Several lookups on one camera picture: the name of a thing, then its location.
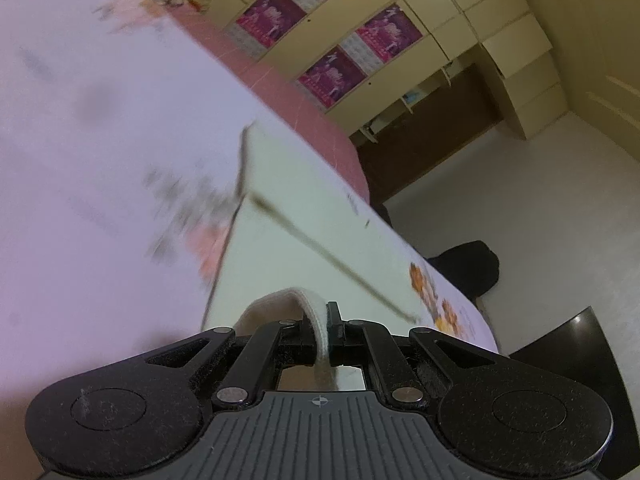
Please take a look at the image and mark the lower right purple poster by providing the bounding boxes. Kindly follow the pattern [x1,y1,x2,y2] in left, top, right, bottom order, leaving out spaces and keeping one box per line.
[295,47,367,110]

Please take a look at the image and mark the upper left purple poster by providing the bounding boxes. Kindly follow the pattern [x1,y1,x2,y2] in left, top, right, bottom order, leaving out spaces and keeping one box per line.
[236,0,306,49]

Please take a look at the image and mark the cream built-in wardrobe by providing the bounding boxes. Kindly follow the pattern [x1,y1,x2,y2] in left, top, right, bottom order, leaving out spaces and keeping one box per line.
[198,0,567,138]

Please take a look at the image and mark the dark brown wooden door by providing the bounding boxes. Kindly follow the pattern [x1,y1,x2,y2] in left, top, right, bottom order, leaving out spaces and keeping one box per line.
[357,64,502,205]

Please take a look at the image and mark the purple poster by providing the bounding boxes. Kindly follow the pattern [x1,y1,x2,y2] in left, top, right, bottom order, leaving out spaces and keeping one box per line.
[236,0,306,49]
[356,3,423,62]
[295,47,367,110]

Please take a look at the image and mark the pale cream knit garment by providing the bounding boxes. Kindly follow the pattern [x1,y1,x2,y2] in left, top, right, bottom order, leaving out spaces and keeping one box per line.
[199,120,424,392]

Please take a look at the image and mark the lilac floral bed sheet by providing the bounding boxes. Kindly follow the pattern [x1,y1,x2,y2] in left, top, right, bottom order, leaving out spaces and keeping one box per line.
[1,0,496,479]

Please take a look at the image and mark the black chair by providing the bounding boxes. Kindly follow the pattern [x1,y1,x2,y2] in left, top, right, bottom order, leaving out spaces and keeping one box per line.
[510,308,639,479]

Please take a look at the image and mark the pink checked bedspread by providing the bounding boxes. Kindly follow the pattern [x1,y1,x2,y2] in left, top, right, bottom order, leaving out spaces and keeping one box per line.
[169,9,370,202]

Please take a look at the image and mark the black bag on floor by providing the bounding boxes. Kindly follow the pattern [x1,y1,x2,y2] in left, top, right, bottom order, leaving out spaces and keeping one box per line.
[426,240,500,302]

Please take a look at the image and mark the upper right purple poster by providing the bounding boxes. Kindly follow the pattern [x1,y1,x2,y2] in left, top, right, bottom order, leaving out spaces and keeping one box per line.
[356,3,423,62]

